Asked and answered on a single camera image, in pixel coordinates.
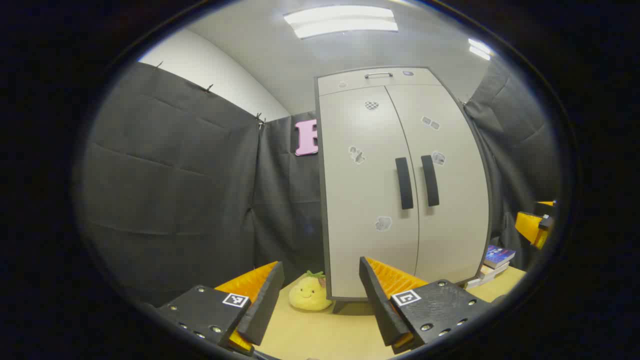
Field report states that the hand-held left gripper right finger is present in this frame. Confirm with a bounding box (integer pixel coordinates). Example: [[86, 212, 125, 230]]
[[358, 256, 495, 355]]

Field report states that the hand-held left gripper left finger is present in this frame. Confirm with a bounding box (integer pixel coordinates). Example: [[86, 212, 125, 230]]
[[156, 261, 286, 357]]

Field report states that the grey cabinet door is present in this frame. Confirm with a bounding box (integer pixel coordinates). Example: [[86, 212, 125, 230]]
[[385, 83, 491, 284], [318, 86, 420, 300]]

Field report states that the grey double-door shoe cabinet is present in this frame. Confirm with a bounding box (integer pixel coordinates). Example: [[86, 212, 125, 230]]
[[314, 66, 493, 315]]

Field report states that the blue book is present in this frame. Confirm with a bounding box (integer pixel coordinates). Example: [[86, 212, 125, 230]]
[[484, 245, 517, 269]]

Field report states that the yellow plush toy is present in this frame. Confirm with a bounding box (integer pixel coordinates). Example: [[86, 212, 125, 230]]
[[288, 270, 333, 312]]

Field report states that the cream cover book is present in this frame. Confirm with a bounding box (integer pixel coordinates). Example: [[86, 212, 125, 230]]
[[479, 263, 510, 280]]

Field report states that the white cover book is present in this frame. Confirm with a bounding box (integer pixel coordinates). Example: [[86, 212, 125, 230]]
[[465, 272, 503, 290]]

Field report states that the black backdrop cloth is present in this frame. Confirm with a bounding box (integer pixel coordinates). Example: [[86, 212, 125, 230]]
[[82, 60, 561, 307]]

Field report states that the small ceiling light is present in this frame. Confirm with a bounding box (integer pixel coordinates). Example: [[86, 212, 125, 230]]
[[467, 37, 493, 62]]

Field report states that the large ceiling light panel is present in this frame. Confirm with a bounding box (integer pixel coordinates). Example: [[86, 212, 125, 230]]
[[283, 5, 399, 40]]

